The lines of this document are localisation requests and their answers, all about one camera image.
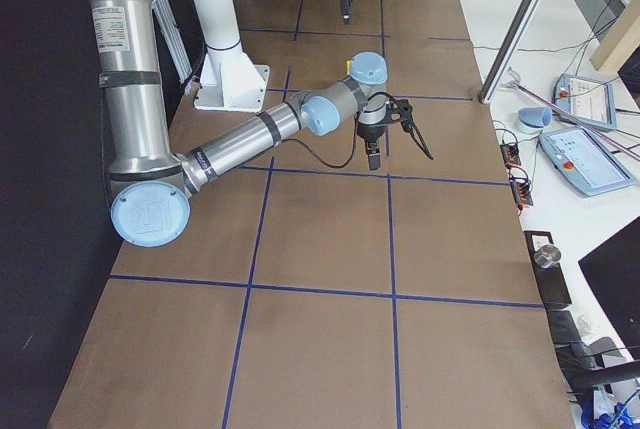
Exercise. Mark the far teach pendant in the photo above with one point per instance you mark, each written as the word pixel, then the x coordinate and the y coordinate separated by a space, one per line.
pixel 586 99

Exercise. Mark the black box on table edge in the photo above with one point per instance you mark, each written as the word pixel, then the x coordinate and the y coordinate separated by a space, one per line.
pixel 550 280

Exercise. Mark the near teach pendant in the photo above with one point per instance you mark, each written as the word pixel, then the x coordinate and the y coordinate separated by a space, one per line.
pixel 585 162

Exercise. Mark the aluminium frame post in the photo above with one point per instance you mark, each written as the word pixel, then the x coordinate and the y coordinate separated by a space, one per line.
pixel 516 30

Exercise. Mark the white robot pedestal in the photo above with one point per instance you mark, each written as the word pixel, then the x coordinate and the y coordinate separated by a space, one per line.
pixel 229 81

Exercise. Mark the metal cylinder weight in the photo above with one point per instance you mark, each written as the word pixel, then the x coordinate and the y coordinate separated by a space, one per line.
pixel 547 256

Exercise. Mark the teach pendant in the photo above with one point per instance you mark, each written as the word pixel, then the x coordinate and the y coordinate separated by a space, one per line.
pixel 586 99
pixel 585 162

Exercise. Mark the black monitor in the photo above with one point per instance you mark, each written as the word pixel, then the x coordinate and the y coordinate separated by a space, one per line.
pixel 612 272

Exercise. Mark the orange black connector board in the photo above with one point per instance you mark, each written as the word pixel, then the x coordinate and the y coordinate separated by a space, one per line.
pixel 510 154

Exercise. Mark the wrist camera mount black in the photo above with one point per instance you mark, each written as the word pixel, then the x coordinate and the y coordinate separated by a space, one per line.
pixel 401 112

